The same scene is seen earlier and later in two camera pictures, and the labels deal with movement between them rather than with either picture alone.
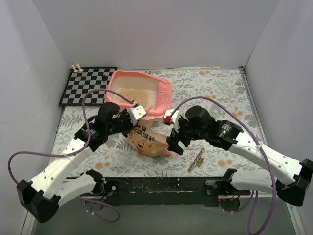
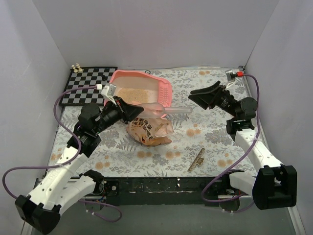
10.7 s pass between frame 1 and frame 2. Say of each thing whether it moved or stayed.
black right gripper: moved
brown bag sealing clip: stayed
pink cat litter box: stayed
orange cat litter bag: moved
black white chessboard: stayed
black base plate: stayed
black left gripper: moved
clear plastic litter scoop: moved
